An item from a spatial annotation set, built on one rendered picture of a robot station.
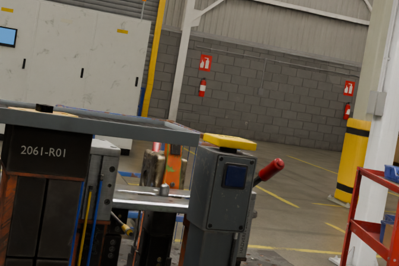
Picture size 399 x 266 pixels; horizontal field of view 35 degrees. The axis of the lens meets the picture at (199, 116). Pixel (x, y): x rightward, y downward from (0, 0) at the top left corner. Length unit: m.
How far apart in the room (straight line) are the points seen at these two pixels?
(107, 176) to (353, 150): 7.26
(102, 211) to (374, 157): 4.12
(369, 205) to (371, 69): 3.44
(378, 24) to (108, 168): 7.42
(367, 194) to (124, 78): 5.02
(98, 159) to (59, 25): 8.08
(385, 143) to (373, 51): 3.36
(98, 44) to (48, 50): 0.70
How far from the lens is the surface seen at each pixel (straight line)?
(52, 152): 0.80
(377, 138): 5.01
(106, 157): 0.99
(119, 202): 1.13
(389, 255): 3.14
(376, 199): 5.06
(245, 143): 0.89
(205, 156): 0.90
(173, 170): 1.39
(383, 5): 8.30
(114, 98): 9.18
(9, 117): 0.76
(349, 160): 8.23
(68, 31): 9.05
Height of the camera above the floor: 1.23
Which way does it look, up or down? 3 degrees down
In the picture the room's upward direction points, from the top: 9 degrees clockwise
